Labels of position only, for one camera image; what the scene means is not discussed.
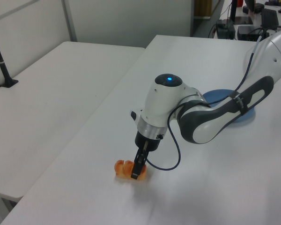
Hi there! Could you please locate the dark gripper cable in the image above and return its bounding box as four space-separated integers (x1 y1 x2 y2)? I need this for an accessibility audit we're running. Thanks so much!
146 34 270 171

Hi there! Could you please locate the wide black electronics box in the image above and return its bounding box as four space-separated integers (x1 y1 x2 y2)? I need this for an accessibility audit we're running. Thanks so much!
237 25 270 42

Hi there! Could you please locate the black monitor stand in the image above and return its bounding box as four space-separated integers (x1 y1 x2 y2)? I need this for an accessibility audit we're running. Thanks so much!
230 0 254 25

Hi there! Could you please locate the black camera pole stand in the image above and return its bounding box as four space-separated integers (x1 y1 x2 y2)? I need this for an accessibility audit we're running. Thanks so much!
0 23 19 89

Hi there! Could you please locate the orange bread loaf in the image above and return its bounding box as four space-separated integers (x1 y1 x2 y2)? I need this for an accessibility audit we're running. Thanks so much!
114 159 148 181

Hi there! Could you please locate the black velcro strap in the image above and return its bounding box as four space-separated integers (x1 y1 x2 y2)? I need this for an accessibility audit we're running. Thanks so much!
229 92 250 116

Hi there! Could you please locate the grey partition post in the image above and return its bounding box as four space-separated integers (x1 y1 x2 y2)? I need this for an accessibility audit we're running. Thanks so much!
61 0 77 43

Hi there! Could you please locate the wooden cabinet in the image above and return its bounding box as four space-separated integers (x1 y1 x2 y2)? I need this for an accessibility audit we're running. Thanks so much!
193 0 213 17

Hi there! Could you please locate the blue round plate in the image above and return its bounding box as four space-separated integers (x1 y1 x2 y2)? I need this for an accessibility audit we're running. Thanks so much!
202 89 257 128

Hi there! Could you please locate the small black electronics box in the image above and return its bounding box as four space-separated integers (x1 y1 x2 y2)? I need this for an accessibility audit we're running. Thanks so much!
214 19 236 40

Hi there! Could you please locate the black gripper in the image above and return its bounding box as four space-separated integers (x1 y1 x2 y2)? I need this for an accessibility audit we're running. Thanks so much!
130 131 165 181

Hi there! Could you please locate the white side table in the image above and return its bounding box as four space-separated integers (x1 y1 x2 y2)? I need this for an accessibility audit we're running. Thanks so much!
0 41 146 225

